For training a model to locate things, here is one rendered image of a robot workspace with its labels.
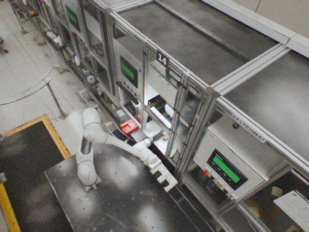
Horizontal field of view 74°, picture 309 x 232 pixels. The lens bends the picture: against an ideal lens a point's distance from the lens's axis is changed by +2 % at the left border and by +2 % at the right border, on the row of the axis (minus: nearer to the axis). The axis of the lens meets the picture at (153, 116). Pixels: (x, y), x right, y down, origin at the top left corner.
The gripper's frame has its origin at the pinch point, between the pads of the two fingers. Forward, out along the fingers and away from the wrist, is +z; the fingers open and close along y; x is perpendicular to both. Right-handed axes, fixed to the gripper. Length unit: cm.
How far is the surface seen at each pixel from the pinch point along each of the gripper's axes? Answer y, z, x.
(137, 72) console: 70, -14, 27
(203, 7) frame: 101, 61, 33
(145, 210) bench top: -32, -57, -45
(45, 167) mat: -99, -124, 98
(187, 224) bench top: -32, -34, -79
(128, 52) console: 82, -14, 39
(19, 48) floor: -100, -64, 396
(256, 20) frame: 109, 66, -13
